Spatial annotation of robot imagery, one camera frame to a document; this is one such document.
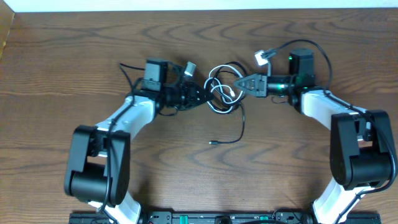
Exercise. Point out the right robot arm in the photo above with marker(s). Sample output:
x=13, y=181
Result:
x=363, y=158

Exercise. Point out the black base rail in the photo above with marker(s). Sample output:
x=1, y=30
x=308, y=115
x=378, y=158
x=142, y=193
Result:
x=279, y=216

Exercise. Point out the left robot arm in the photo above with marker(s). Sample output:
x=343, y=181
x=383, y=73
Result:
x=99, y=159

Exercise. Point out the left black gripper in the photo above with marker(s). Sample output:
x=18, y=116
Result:
x=191, y=92

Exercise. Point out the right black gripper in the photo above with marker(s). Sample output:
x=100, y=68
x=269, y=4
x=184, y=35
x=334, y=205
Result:
x=260, y=86

